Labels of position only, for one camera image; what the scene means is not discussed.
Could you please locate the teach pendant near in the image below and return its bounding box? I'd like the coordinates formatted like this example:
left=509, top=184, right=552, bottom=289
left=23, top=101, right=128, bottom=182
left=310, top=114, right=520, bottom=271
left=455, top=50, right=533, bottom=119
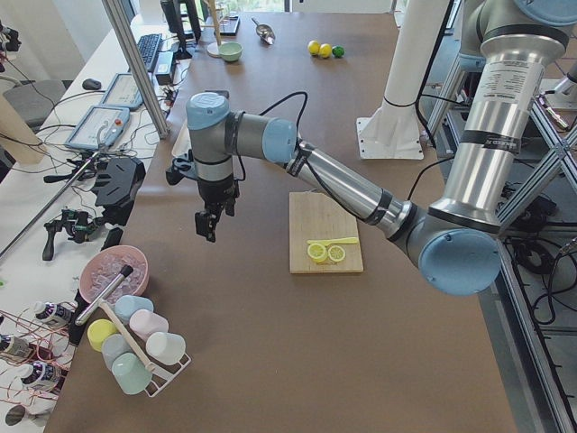
left=64, top=105, right=130, bottom=151

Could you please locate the tea bottle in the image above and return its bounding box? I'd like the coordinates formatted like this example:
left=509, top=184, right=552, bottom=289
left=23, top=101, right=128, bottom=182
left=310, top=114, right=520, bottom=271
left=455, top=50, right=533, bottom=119
left=33, top=301, right=72, bottom=329

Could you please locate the lemon half upper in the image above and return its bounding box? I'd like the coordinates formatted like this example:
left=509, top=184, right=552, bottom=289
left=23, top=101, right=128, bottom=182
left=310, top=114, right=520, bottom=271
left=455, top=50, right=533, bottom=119
left=307, top=244, right=327, bottom=263

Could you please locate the yellow plastic knife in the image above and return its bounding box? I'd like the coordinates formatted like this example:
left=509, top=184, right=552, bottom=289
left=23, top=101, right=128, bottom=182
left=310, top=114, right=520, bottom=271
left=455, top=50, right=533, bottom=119
left=307, top=236, right=360, bottom=246

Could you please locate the blue plastic cup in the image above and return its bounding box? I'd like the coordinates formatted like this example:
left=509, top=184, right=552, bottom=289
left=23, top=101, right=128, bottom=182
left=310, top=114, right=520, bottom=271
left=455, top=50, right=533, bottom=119
left=114, top=295, right=154, bottom=325

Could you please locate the steel ice scoop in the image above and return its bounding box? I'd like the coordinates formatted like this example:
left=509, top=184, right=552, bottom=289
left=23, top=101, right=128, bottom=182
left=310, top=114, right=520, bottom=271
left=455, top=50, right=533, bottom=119
left=252, top=17, right=276, bottom=45

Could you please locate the green lime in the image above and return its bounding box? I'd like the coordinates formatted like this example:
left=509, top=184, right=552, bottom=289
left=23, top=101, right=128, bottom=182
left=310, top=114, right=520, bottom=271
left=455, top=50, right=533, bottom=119
left=332, top=45, right=345, bottom=59

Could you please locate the pink plastic cup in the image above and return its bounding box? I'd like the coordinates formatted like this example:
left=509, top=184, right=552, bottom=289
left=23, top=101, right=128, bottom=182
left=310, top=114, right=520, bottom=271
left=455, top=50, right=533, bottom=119
left=129, top=309, right=169, bottom=341

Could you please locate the white wire cup rack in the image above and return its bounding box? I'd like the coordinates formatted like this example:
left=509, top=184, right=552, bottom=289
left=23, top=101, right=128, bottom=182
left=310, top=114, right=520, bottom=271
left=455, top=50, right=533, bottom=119
left=96, top=301, right=192, bottom=399

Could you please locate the bamboo cutting board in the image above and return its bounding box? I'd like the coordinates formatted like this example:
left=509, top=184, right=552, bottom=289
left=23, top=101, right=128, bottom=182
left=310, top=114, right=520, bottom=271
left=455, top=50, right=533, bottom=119
left=289, top=192, right=364, bottom=274

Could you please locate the teach pendant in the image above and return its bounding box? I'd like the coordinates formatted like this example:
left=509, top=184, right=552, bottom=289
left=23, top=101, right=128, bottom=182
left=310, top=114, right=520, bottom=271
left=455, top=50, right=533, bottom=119
left=100, top=73, right=143, bottom=111
left=64, top=105, right=130, bottom=151

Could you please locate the mint plastic cup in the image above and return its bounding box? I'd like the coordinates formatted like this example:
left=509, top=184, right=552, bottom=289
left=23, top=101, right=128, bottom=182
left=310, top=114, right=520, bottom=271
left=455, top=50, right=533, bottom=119
left=112, top=353, right=152, bottom=395

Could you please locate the aluminium frame post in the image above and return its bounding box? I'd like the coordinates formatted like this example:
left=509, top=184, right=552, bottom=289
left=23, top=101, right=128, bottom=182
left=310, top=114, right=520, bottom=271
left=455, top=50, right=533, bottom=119
left=102, top=0, right=169, bottom=139

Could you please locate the cream rabbit tray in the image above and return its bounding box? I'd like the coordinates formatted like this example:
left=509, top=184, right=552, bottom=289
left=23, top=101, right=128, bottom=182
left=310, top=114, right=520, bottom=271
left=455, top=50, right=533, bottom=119
left=171, top=124, right=191, bottom=157

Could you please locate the yellow plastic cup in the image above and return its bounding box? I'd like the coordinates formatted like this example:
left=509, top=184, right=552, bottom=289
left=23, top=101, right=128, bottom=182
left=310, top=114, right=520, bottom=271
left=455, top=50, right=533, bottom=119
left=87, top=318, right=118, bottom=353

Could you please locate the yellow lemon near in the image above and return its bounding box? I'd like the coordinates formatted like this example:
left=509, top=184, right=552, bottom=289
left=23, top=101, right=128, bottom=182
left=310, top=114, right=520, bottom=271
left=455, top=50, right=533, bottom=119
left=307, top=40, right=321, bottom=57

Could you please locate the yellow lemon far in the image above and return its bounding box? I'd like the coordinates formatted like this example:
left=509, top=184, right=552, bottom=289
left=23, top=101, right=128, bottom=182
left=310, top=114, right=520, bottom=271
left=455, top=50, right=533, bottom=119
left=318, top=43, right=333, bottom=59

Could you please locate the black computer mouse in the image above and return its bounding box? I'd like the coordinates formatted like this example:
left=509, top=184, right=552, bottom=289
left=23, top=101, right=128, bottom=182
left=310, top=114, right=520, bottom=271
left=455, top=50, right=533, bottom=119
left=82, top=78, right=102, bottom=90

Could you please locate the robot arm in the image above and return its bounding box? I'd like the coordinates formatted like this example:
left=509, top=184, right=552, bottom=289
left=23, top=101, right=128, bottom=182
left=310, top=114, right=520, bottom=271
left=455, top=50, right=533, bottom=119
left=186, top=1, right=576, bottom=295

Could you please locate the green bowl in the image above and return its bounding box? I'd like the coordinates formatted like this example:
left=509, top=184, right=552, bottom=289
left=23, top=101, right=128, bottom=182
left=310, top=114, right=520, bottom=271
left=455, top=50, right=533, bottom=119
left=218, top=41, right=243, bottom=62

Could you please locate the white plastic cup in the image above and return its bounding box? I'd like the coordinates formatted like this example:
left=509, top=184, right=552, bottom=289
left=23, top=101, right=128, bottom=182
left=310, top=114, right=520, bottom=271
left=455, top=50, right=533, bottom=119
left=146, top=332, right=186, bottom=365

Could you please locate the teach pendant far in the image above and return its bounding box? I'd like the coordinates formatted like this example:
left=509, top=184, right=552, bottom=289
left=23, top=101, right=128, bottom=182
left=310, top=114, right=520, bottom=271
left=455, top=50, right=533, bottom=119
left=100, top=73, right=143, bottom=111

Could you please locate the black keyboard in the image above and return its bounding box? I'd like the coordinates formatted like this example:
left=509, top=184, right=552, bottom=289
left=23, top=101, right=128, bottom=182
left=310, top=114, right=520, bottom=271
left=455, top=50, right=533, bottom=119
left=137, top=33, right=162, bottom=72

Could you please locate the lemon slice lower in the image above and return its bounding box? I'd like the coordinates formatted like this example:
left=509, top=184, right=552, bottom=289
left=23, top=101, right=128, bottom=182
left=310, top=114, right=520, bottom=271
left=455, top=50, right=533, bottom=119
left=327, top=244, right=346, bottom=263

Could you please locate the pink bowl of ice cubes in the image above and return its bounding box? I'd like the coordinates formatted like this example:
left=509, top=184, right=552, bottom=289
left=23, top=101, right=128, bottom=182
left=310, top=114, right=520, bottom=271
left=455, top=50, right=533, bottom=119
left=79, top=245, right=149, bottom=304

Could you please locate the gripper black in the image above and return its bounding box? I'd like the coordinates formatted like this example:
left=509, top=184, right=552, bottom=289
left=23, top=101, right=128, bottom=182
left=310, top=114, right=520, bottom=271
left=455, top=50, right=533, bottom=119
left=195, top=178, right=240, bottom=243

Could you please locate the steel muddler black tip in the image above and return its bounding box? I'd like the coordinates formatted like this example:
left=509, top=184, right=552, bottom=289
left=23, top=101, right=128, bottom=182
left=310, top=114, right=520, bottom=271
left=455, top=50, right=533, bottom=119
left=74, top=264, right=133, bottom=327

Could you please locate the yellow lemon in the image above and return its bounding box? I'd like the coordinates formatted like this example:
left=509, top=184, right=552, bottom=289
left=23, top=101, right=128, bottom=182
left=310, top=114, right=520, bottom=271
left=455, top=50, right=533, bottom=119
left=318, top=43, right=333, bottom=59
left=307, top=40, right=321, bottom=57

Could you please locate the grey plastic cup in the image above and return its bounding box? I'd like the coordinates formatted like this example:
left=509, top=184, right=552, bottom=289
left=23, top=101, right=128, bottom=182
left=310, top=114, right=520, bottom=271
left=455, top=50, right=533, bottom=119
left=101, top=334, right=133, bottom=371

